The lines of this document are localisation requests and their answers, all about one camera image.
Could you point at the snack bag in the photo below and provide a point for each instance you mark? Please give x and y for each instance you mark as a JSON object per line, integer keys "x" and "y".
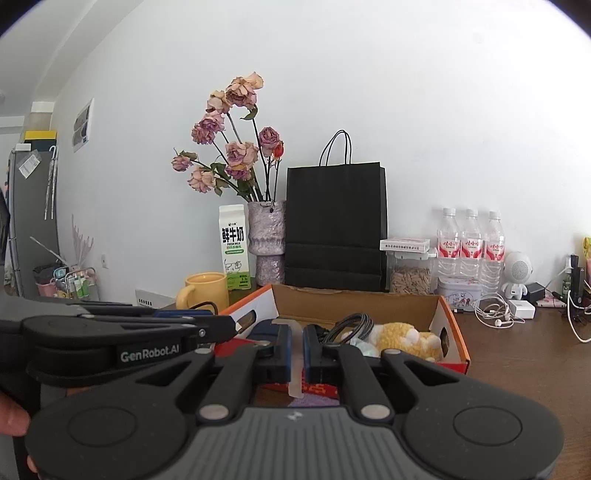
{"x": 586, "y": 246}

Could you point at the decorated tin box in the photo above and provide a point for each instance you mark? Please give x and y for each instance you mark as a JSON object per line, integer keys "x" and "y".
{"x": 459, "y": 292}

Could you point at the water bottle left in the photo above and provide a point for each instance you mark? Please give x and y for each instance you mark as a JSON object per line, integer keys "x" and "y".
{"x": 448, "y": 243}

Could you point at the black paper bag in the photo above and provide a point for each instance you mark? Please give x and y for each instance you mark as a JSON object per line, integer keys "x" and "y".
{"x": 336, "y": 218}

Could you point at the water bottle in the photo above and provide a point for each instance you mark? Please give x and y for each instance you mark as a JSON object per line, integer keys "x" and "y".
{"x": 493, "y": 255}
{"x": 448, "y": 243}
{"x": 472, "y": 245}

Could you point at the yellow white plush toy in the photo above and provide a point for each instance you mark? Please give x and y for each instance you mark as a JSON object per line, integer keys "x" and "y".
{"x": 405, "y": 337}

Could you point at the yellow ceramic mug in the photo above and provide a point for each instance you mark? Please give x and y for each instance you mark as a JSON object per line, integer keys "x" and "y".
{"x": 204, "y": 287}

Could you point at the water bottle middle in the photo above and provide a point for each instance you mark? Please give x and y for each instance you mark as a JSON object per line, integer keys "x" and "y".
{"x": 472, "y": 245}

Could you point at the white tissue wad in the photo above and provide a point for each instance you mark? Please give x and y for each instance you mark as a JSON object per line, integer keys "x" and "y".
{"x": 367, "y": 348}

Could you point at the white flat box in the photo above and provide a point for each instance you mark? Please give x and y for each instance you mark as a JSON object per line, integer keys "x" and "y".
{"x": 398, "y": 244}

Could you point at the grey refrigerator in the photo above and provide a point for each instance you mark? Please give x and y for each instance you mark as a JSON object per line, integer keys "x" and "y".
{"x": 31, "y": 195}

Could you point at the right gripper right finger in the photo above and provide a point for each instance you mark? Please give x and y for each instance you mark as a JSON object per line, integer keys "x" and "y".
{"x": 345, "y": 368}

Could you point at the clear jar of seeds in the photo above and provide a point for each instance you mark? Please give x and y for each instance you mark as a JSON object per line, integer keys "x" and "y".
{"x": 410, "y": 273}

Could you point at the water bottle right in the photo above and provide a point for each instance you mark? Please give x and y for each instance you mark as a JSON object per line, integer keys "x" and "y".
{"x": 493, "y": 255}

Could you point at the red cardboard box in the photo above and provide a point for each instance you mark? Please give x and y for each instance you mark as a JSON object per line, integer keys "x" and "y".
{"x": 341, "y": 316}

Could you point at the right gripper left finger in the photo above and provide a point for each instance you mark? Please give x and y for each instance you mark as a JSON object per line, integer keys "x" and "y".
{"x": 242, "y": 372}

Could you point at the milk carton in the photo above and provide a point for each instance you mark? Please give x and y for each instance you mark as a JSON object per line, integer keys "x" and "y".
{"x": 234, "y": 251}

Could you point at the white charger with cable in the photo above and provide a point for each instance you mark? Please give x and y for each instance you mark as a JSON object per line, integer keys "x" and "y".
{"x": 521, "y": 309}

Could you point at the white robot speaker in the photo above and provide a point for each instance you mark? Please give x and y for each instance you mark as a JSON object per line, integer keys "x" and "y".
{"x": 517, "y": 271}

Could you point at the dried pink rose bouquet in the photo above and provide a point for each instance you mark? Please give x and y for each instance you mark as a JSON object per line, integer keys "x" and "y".
{"x": 247, "y": 157}

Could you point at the person's hand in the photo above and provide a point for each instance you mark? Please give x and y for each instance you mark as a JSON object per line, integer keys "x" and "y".
{"x": 14, "y": 424}

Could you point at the purple ceramic vase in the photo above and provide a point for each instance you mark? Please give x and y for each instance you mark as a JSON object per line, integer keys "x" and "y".
{"x": 267, "y": 240}

